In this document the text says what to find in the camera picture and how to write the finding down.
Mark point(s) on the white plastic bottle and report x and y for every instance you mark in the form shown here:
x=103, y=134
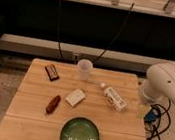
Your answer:
x=113, y=98

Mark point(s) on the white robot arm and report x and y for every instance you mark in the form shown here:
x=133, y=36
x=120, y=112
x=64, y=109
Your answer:
x=160, y=82

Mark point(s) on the green ceramic bowl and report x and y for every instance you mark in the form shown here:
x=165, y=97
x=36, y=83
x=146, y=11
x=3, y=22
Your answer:
x=79, y=128

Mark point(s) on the clear plastic cup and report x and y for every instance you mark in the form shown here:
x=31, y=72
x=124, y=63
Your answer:
x=84, y=67

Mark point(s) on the brown rectangular bar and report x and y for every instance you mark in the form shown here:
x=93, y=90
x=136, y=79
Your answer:
x=52, y=73

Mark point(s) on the brown sausage-shaped object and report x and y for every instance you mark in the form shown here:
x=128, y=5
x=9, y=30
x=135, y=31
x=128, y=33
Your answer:
x=53, y=104

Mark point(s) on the blue connector box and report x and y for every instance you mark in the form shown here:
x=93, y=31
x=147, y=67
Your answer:
x=150, y=117

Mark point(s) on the wall power outlet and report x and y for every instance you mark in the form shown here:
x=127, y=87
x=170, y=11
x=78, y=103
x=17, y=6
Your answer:
x=75, y=56

